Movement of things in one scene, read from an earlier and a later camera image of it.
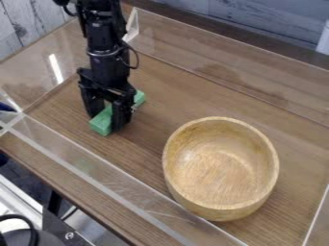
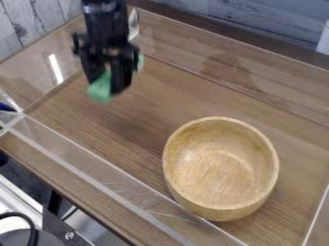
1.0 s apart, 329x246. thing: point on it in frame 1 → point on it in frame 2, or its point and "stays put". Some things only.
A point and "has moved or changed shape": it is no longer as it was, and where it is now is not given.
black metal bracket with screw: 60,230 stays put
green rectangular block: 102,123 has moved or changed shape
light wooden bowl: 219,168 stays put
